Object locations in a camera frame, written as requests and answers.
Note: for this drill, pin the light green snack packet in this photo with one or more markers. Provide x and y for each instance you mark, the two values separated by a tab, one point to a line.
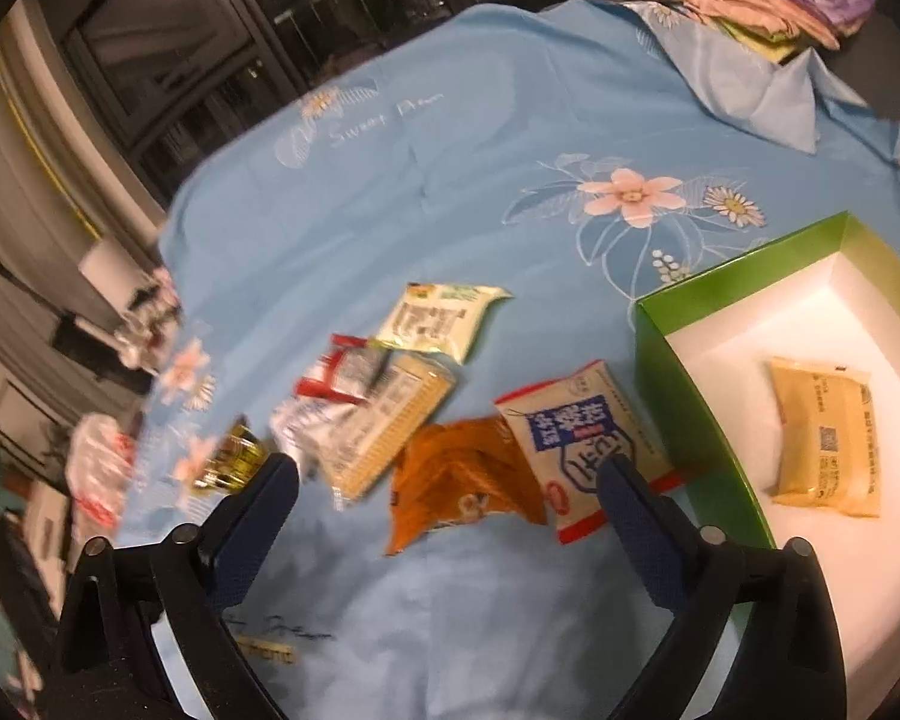
438	319

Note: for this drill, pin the white bag with clothes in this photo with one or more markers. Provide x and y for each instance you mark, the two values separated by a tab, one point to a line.
145	301

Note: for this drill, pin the white blue red snack packet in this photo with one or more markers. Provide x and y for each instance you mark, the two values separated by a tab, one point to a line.
567	428

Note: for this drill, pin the dark cabinet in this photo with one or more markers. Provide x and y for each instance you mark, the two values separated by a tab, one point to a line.
175	80

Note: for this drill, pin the green cardboard box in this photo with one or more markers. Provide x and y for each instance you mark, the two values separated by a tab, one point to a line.
829	293

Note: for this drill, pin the black yellow snack packet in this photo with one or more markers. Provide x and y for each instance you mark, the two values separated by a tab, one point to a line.
235	460

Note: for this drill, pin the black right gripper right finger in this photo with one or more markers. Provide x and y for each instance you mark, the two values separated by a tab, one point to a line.
789	662

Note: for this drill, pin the white red plastic bag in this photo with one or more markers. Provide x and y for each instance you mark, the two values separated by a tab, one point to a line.
100	468

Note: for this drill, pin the orange snack packet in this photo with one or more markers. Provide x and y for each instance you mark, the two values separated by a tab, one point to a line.
457	474

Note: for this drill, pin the clear cracker packet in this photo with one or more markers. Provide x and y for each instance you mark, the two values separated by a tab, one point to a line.
363	446

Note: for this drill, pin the white silver snack packet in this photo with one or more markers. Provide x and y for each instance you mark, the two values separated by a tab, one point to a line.
302	427

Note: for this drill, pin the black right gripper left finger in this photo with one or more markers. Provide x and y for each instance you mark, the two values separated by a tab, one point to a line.
104	660

